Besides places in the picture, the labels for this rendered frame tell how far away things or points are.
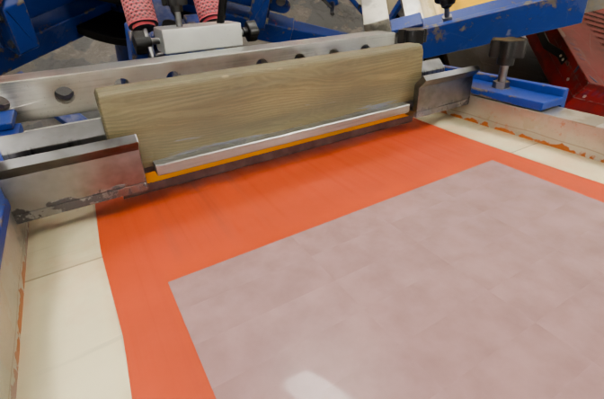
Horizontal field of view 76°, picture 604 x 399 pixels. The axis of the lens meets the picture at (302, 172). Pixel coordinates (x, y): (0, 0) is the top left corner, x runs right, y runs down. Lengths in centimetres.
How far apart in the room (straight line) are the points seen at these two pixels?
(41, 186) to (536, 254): 36
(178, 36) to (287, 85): 28
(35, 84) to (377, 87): 41
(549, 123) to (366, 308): 34
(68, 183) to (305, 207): 19
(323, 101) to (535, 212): 22
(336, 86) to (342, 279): 23
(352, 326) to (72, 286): 19
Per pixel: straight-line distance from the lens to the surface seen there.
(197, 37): 65
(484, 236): 33
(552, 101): 53
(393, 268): 28
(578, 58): 123
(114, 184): 35
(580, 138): 51
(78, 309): 29
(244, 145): 37
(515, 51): 55
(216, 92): 37
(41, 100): 58
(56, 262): 34
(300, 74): 40
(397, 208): 34
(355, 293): 26
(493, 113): 55
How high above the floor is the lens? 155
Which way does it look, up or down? 52 degrees down
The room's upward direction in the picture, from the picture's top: 23 degrees clockwise
